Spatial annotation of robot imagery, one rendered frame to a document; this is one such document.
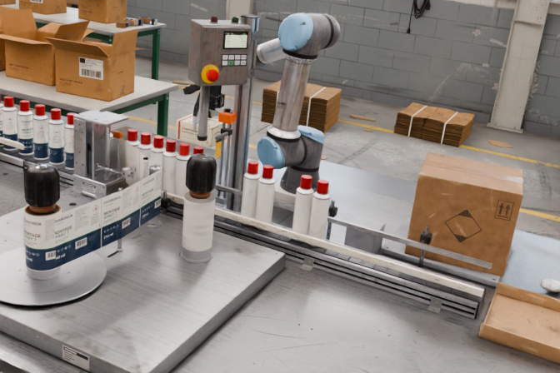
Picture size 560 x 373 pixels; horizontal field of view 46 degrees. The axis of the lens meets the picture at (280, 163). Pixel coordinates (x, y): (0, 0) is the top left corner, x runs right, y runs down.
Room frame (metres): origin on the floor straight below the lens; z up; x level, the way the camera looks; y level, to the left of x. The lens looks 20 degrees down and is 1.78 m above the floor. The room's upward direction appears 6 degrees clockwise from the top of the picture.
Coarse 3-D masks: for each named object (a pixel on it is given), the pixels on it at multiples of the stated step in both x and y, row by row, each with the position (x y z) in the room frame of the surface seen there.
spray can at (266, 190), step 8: (264, 168) 1.87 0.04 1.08; (272, 168) 1.87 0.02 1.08; (264, 176) 1.87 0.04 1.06; (272, 176) 1.88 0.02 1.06; (264, 184) 1.86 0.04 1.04; (272, 184) 1.86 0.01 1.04; (264, 192) 1.86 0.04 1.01; (272, 192) 1.87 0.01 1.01; (264, 200) 1.86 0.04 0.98; (272, 200) 1.87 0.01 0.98; (256, 208) 1.88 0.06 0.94; (264, 208) 1.86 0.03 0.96; (256, 216) 1.87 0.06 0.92; (264, 216) 1.86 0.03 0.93
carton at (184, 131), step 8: (176, 120) 2.45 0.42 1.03; (184, 120) 2.47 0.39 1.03; (208, 120) 2.50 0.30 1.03; (216, 120) 2.51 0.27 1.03; (176, 128) 2.45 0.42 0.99; (184, 128) 2.44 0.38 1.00; (192, 128) 2.42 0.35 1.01; (208, 128) 2.40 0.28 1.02; (216, 128) 2.42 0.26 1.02; (176, 136) 2.45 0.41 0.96; (184, 136) 2.44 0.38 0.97; (192, 136) 2.42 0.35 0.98; (208, 136) 2.40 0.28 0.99; (200, 144) 2.41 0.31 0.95; (208, 144) 2.40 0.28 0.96
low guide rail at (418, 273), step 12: (228, 216) 1.89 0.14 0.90; (240, 216) 1.87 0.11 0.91; (264, 228) 1.83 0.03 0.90; (276, 228) 1.82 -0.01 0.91; (300, 240) 1.78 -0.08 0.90; (312, 240) 1.77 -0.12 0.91; (348, 252) 1.72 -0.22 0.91; (360, 252) 1.71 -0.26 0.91; (384, 264) 1.67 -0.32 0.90; (396, 264) 1.66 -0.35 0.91; (420, 276) 1.63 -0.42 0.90; (432, 276) 1.62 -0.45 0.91; (456, 288) 1.59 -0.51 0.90; (468, 288) 1.58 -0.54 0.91; (480, 288) 1.57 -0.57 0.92
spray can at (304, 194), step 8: (304, 176) 1.83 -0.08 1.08; (304, 184) 1.81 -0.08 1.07; (304, 192) 1.81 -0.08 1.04; (312, 192) 1.82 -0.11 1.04; (296, 200) 1.82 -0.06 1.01; (304, 200) 1.80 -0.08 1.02; (296, 208) 1.82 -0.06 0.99; (304, 208) 1.81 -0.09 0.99; (296, 216) 1.81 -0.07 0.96; (304, 216) 1.81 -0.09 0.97; (296, 224) 1.81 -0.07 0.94; (304, 224) 1.81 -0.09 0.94; (304, 232) 1.81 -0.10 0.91; (296, 240) 1.81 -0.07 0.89
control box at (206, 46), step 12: (192, 24) 2.04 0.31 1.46; (204, 24) 1.99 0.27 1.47; (216, 24) 2.01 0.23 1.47; (228, 24) 2.04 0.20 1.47; (240, 24) 2.06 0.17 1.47; (192, 36) 2.04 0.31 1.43; (204, 36) 1.98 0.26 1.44; (216, 36) 2.00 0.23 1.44; (192, 48) 2.03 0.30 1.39; (204, 48) 1.98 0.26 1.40; (216, 48) 2.00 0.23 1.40; (192, 60) 2.03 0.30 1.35; (204, 60) 1.98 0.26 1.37; (216, 60) 2.00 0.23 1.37; (192, 72) 2.02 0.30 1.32; (204, 72) 1.99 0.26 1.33; (228, 72) 2.03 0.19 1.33; (240, 72) 2.05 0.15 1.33; (204, 84) 1.99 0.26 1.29; (216, 84) 2.01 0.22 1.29; (228, 84) 2.04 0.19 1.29; (240, 84) 2.06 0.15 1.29
